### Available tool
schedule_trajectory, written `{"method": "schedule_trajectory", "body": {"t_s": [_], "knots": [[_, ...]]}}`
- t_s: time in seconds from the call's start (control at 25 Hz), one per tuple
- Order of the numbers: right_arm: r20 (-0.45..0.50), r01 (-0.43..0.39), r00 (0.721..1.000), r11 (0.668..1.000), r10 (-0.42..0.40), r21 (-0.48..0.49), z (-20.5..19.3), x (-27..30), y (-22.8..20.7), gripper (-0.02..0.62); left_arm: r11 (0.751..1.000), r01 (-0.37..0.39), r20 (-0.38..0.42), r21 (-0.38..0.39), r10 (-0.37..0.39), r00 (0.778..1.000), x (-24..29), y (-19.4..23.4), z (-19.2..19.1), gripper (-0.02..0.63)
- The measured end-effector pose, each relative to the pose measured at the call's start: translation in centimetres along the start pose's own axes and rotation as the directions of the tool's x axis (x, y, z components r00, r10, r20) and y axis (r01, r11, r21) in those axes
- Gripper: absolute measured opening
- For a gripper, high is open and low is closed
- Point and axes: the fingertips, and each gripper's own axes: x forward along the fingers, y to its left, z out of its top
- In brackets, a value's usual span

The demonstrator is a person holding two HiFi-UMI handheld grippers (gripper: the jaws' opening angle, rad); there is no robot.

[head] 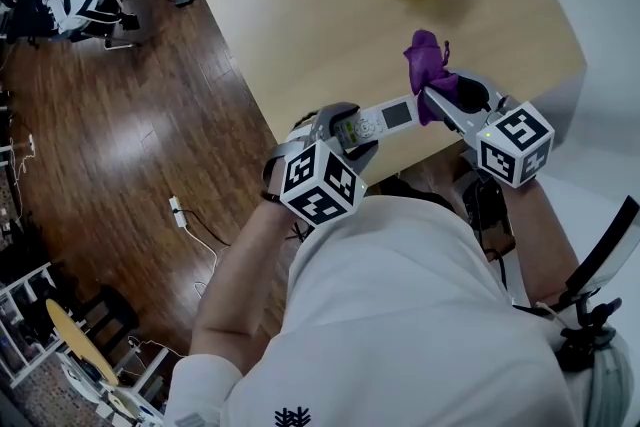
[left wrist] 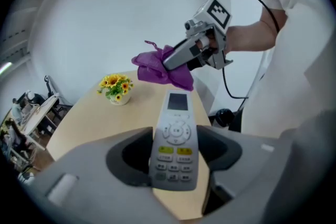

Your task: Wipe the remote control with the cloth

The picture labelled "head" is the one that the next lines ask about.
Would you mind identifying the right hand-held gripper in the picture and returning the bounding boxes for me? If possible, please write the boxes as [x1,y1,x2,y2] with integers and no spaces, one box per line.
[422,67,557,190]

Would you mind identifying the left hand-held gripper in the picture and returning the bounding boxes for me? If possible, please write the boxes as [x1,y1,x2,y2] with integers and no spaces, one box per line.
[262,102,381,230]

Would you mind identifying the grey remote control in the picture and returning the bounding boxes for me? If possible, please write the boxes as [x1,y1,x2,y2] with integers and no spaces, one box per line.
[332,95,419,151]

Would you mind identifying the purple cloth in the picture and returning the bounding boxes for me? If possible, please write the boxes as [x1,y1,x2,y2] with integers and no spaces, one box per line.
[403,29,460,128]

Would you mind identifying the person's left forearm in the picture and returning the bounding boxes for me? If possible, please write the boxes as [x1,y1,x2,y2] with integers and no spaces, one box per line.
[189,197,304,372]

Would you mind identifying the person's right forearm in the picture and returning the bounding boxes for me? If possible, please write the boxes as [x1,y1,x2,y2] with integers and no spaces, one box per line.
[499,178,582,307]

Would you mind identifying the person's dark trousers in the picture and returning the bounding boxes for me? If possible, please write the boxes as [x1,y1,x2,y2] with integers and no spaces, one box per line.
[377,163,469,216]

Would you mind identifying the person's white shirt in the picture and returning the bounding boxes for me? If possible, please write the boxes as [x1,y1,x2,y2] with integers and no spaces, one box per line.
[163,193,637,427]

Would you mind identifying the white power strip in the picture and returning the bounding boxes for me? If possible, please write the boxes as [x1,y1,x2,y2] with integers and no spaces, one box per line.
[168,195,189,230]

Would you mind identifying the black stool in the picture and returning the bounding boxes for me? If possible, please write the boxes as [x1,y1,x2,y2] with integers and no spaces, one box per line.
[74,284,141,359]

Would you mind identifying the round yellow table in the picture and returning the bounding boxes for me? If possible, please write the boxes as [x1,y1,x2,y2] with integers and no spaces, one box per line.
[45,298,122,387]

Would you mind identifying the white shelf unit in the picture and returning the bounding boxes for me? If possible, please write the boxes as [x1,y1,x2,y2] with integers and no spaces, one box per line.
[0,261,67,390]

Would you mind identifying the white cable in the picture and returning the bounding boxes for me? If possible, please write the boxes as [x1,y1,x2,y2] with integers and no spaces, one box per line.
[182,224,221,299]

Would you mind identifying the black shoulder strap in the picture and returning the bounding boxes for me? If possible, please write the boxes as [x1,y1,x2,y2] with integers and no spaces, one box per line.
[564,194,640,299]

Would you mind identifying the black clamp mount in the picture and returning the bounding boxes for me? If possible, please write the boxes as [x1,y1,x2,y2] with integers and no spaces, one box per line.
[553,297,625,374]

